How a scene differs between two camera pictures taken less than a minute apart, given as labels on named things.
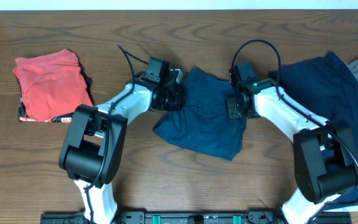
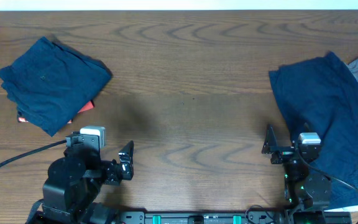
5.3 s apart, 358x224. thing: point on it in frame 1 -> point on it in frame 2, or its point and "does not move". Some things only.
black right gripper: (232, 112) -> (270, 147)
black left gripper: (178, 95) -> (111, 175)
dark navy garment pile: (328, 88) does not move
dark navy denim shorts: (202, 124) -> (51, 84)
